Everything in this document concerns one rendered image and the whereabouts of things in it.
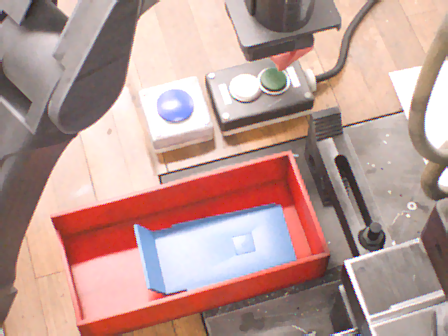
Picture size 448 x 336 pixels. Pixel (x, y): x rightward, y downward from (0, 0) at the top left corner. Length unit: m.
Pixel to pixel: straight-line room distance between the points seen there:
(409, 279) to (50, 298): 0.36
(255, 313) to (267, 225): 0.09
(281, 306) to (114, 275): 0.17
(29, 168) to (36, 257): 0.28
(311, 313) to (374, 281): 0.14
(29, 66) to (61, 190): 0.37
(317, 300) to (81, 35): 0.43
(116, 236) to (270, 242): 0.16
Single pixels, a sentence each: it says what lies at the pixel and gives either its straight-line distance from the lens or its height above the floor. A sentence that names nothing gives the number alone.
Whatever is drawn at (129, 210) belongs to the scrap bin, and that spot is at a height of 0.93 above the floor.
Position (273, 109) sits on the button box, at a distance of 0.98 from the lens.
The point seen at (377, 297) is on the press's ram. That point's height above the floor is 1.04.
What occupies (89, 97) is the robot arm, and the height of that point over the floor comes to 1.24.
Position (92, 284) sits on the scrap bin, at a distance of 0.93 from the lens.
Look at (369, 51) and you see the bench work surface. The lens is 1.07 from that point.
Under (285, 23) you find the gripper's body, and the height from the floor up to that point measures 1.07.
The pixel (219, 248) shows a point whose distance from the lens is 0.93.
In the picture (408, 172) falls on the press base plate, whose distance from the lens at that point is 1.00.
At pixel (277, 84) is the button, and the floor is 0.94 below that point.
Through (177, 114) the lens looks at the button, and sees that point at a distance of 0.97.
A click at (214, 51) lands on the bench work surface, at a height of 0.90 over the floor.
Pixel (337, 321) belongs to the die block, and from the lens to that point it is 0.89.
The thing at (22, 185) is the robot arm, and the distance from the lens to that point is 0.70.
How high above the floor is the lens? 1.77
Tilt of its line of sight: 62 degrees down
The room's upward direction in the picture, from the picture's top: 1 degrees clockwise
